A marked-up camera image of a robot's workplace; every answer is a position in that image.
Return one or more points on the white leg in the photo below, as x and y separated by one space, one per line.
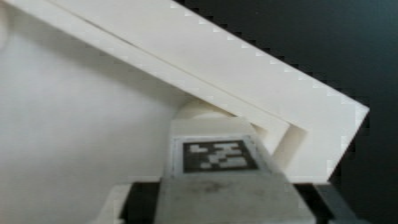
222 186

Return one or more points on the white square tabletop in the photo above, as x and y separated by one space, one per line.
109 61

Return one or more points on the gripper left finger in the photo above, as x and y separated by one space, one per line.
110 211

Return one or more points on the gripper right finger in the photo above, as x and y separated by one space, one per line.
343 215

